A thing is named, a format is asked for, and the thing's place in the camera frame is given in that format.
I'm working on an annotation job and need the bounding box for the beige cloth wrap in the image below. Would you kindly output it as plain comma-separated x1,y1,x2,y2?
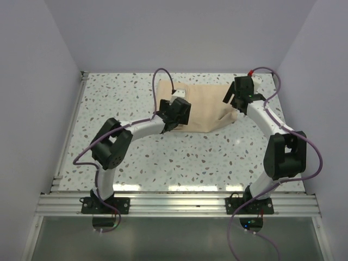
156,79,238,134

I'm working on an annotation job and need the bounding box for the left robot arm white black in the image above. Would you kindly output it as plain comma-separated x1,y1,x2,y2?
90,98,191,214

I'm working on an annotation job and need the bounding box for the aluminium front rail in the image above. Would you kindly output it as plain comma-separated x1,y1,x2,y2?
35,191,321,218

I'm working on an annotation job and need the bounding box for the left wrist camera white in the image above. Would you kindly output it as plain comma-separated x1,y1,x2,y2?
170,89,186,103

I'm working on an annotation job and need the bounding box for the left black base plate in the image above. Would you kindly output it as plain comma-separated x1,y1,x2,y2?
79,197,130,215

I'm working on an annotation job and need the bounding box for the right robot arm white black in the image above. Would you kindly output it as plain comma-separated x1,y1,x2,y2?
223,76,307,214

